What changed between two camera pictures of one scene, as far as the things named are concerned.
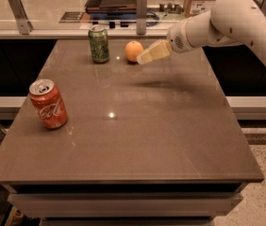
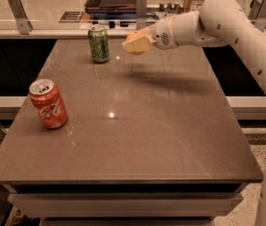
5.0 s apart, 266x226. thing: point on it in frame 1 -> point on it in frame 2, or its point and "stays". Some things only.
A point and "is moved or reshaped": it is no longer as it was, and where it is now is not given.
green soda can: x=98 y=36 stays
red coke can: x=48 y=103 stays
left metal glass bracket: x=24 y=25 stays
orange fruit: x=133 y=50 is moved or reshaped
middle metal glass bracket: x=141 y=3 stays
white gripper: x=176 y=39 -> x=161 y=36
